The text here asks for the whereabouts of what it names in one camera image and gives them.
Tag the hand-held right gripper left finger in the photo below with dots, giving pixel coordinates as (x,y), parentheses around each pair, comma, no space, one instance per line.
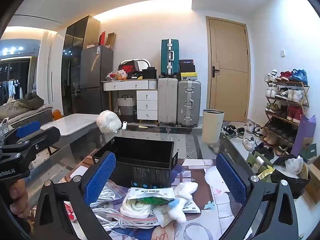
(100,177)

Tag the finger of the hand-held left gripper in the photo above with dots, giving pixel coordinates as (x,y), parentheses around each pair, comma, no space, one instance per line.
(27,128)
(37,140)

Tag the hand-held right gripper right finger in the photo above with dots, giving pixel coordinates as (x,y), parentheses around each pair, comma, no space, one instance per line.
(230,177)

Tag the white plush toy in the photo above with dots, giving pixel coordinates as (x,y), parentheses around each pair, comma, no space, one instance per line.
(183,192)

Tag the black cardboard box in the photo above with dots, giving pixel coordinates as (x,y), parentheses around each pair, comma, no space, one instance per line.
(150,172)

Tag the person's left hand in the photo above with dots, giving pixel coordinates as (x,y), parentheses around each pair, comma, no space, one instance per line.
(18,200)

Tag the bed with grey mattress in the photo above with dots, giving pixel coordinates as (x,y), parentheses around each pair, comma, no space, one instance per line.
(30,115)

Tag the olive green jacket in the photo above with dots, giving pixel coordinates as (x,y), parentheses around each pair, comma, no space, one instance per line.
(33,101)

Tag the green paper bag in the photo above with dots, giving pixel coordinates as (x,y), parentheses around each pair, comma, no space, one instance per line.
(258,166)

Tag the orange bag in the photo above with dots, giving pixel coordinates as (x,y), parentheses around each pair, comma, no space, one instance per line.
(56,115)

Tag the white marble table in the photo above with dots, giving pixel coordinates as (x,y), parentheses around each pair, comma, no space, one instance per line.
(72,123)

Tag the scattered sneakers pile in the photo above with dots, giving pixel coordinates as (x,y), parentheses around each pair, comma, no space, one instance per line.
(250,142)

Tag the clothes rack with garments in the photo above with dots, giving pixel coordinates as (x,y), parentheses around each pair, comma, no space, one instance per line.
(10,90)

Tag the red and white packet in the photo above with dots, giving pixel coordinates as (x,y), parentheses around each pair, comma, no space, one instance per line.
(70,212)

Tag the black and white patterned rug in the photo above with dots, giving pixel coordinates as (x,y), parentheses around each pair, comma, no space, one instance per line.
(192,147)

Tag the white and green mask packet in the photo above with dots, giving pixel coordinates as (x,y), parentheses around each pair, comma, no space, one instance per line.
(150,192)

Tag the cream tumbler cup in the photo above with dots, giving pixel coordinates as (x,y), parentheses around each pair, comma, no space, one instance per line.
(212,127)

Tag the beige curtain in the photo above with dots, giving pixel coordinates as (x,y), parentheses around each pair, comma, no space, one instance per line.
(32,72)

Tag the crumpled white plastic bag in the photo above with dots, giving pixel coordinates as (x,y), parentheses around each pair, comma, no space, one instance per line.
(108,121)

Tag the small white gadget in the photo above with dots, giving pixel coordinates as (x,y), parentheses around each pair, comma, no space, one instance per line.
(124,125)

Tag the clear plastic bag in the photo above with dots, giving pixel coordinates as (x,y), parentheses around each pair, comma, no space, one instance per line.
(295,165)

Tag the black trash bag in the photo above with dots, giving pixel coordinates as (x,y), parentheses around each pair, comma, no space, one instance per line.
(297,182)

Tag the woven white basket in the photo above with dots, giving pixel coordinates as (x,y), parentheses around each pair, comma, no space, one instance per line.
(126,102)

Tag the large cardboard carton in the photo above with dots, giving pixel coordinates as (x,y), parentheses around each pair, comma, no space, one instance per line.
(313,185)

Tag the purple paper bag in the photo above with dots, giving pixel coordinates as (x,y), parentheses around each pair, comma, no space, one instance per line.
(303,135)

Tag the silver suitcase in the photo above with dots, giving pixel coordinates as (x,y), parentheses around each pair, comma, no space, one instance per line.
(188,102)

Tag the white dresser desk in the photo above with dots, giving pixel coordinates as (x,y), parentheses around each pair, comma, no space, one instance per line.
(147,105)

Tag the wooden shoe rack with shoes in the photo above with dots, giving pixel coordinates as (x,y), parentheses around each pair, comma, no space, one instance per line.
(293,112)

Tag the grey refrigerator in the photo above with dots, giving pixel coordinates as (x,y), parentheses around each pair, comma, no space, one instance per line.
(96,65)

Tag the beige suitcase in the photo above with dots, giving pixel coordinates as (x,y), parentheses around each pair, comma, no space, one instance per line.
(167,102)

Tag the tall dark glass cabinet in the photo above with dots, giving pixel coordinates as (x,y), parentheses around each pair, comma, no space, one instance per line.
(75,42)

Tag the bag of fruit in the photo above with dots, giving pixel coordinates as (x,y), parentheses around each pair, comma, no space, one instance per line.
(116,76)

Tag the yellow and black box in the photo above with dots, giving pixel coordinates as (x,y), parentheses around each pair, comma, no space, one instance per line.
(188,76)

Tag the red and black bag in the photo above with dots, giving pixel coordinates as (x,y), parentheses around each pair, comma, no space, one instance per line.
(128,68)

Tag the black fabric bag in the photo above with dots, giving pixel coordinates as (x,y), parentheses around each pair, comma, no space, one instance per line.
(149,73)

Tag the red gift box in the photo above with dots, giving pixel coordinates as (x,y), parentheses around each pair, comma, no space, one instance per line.
(102,38)

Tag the black shoe box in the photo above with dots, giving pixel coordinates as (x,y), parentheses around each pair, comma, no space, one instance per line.
(187,66)

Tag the brown cardboard box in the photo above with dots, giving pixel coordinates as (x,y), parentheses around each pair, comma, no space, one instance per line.
(111,41)

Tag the tan wooden door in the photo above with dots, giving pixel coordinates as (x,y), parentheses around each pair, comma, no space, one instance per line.
(230,55)

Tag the white framed mirror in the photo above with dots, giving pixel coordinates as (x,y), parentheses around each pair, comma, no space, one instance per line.
(145,62)

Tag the teal suitcase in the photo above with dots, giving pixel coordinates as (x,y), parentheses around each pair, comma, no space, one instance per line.
(166,57)

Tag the white light switch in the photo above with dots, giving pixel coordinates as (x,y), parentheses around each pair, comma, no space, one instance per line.
(282,53)

